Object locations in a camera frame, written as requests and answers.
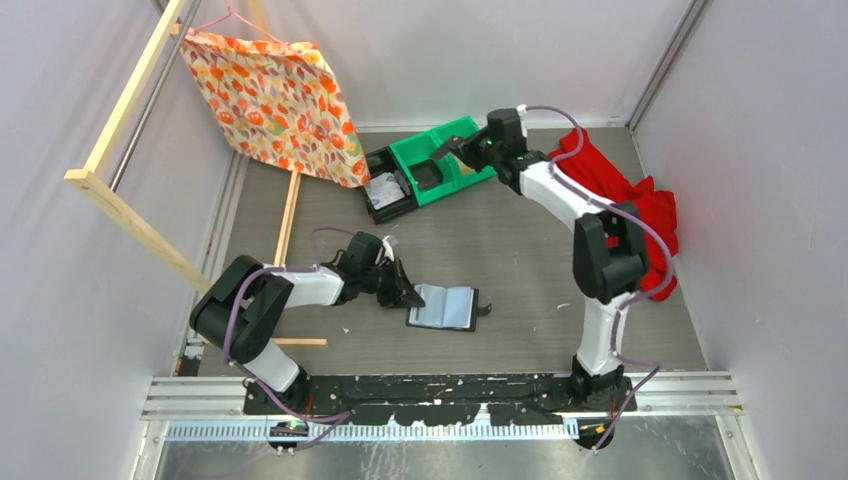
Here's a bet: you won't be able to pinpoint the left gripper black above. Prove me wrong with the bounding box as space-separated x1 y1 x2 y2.
359 256 423 309

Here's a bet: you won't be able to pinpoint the black VIP credit card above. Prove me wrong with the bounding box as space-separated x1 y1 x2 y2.
429 143 455 161

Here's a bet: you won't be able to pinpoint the black leather card holder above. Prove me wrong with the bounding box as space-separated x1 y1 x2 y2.
406 284 492 332

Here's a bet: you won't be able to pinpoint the dark item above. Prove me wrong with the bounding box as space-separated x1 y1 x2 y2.
409 159 444 192

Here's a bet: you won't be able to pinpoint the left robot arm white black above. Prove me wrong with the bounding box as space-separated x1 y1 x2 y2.
189 232 425 414

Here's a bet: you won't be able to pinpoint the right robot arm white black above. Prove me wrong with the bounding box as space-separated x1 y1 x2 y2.
435 105 650 411

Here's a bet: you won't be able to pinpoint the white cards in tray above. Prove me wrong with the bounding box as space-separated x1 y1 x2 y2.
364 172 406 210

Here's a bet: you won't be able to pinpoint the yellow packets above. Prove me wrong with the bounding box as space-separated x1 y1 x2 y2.
457 162 477 179

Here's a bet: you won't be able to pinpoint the green bin with yellow packets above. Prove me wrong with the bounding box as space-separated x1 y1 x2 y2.
431 116 496 190

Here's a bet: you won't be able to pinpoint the green bin with dark item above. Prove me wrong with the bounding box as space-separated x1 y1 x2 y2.
389 131 461 207

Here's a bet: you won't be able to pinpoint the black tray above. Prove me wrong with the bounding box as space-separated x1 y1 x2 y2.
360 147 419 224

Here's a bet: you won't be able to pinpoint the red cloth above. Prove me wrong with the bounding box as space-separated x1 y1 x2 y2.
547 126 680 303

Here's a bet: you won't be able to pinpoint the floral fabric bag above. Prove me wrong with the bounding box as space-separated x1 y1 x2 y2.
181 28 371 188

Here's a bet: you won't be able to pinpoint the pink hanger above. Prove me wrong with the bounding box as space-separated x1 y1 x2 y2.
191 0 284 43

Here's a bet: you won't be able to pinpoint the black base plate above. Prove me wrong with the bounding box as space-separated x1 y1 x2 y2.
241 373 633 427

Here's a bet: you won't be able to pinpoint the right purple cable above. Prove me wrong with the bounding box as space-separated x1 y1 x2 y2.
516 104 677 453

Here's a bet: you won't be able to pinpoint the wooden rack frame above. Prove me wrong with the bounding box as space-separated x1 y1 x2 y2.
64 0 329 348

